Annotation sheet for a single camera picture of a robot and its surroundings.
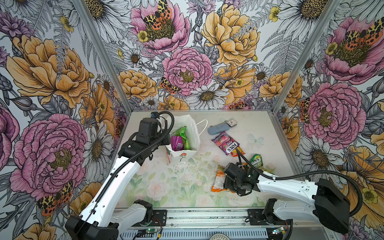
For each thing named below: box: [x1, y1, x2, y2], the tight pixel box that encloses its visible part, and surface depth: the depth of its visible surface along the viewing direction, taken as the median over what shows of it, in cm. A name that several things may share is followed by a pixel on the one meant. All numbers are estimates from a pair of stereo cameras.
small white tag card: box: [227, 119, 238, 127], surface depth 114 cm
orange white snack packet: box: [211, 165, 228, 192], surface depth 85 cm
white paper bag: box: [165, 114, 208, 165], surface depth 85 cm
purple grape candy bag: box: [170, 135, 184, 152], surface depth 87 cm
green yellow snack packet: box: [249, 153, 264, 169], surface depth 92 cm
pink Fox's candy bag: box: [211, 131, 240, 156], surface depth 101 cm
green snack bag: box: [171, 126, 190, 150], surface depth 88 cm
